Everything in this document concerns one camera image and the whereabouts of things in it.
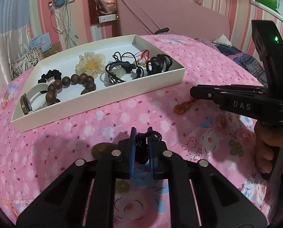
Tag amber gourd pendant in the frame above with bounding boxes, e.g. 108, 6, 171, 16
173, 98, 197, 115

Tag white strap wristwatch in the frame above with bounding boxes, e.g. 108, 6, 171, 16
20, 83, 48, 115

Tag brown wooden bead bracelet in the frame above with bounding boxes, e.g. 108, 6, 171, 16
40, 73, 97, 105

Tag black scrunchie with silver charm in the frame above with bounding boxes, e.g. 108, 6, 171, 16
37, 70, 62, 85

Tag red knot charm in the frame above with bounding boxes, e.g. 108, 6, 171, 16
122, 49, 150, 67

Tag cream fabric flower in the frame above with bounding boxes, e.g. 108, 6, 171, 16
75, 52, 106, 79

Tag green jade pendant black cord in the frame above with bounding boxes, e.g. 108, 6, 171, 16
112, 67, 128, 79

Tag person right hand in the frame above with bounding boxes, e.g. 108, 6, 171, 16
254, 121, 283, 173

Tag pink floral bedsheet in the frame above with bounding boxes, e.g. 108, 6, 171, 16
0, 35, 277, 221

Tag white small pillow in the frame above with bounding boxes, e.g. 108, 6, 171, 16
213, 34, 232, 47

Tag white shallow cardboard tray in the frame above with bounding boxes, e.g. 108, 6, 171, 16
11, 35, 185, 132

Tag black white patterned bag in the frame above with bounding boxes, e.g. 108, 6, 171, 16
10, 47, 44, 80

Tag pink headboard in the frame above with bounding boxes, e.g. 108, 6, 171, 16
116, 0, 230, 41

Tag light blue paper bag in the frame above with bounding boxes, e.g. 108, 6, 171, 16
29, 32, 53, 52

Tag cream satin curtain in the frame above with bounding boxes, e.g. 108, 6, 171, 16
0, 0, 33, 95

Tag white power strip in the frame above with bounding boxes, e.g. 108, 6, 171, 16
98, 14, 118, 23

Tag hanging charging cables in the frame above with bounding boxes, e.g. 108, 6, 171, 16
47, 0, 79, 50

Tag blue device on wall socket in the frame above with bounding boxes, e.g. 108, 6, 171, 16
53, 0, 75, 10

